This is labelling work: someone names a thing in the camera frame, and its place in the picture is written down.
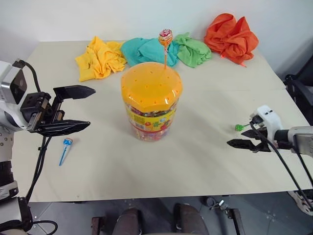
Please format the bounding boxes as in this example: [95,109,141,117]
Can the blue lollipop with blue stick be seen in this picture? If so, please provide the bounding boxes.
[58,138,73,167]

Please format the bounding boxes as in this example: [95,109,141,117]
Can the black robot waist part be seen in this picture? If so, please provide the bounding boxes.
[0,195,59,235]

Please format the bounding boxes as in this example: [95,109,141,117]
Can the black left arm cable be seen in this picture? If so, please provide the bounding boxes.
[12,58,53,204]

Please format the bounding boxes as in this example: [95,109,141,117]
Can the dark rounded shape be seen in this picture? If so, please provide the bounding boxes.
[112,207,142,235]
[173,203,210,235]

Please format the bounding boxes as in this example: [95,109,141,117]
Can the yellow crumpled cloth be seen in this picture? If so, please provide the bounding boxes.
[74,36,128,83]

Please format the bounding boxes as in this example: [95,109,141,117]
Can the clear plastic candy jar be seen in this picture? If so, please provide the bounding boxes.
[124,96,178,142]

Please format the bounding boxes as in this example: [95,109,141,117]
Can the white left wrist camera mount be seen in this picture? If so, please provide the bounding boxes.
[0,60,28,106]

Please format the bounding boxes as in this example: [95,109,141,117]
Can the black chair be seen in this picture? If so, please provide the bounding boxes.
[284,52,313,126]

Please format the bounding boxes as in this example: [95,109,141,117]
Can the orange perforated jar lid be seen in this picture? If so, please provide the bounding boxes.
[120,61,184,112]

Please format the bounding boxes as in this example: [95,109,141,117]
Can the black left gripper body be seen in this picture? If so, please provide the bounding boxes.
[20,91,66,133]

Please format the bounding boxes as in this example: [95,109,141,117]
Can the worn sneaker shoe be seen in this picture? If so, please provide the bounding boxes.
[287,189,313,216]

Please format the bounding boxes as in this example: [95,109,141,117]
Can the teal crumpled cloth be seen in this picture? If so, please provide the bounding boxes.
[120,37,181,68]

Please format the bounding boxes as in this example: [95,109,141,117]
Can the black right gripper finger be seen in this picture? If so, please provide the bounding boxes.
[226,138,260,153]
[240,129,261,140]

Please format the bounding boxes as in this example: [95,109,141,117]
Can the red lollipop with orange stick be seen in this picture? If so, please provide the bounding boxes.
[158,28,174,70]

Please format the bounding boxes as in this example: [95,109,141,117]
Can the orange crumpled cloth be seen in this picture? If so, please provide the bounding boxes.
[203,13,260,67]

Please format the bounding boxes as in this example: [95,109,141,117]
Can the light green crumpled cloth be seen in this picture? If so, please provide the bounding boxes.
[174,32,213,69]

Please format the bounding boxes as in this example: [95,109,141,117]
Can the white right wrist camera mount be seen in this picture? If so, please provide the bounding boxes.
[249,105,284,143]

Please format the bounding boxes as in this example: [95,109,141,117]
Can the black table clamp hardware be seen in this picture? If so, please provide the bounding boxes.
[200,195,231,214]

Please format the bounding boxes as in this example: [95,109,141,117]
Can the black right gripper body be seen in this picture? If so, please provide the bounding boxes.
[255,126,272,153]

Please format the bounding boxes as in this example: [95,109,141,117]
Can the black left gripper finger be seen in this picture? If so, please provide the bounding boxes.
[39,119,91,137]
[53,85,96,102]

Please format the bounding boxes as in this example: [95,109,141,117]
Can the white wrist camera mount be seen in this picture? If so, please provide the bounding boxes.
[0,60,28,106]
[249,105,284,143]

